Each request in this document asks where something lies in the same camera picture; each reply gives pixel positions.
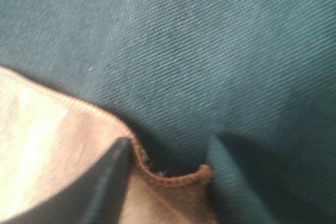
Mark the brown microfibre towel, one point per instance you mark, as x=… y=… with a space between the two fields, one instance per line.
x=49 y=139

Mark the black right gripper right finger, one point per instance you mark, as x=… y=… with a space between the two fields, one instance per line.
x=233 y=198

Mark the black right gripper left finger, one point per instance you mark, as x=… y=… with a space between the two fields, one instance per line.
x=97 y=196

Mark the black table cloth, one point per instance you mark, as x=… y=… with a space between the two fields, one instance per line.
x=259 y=74

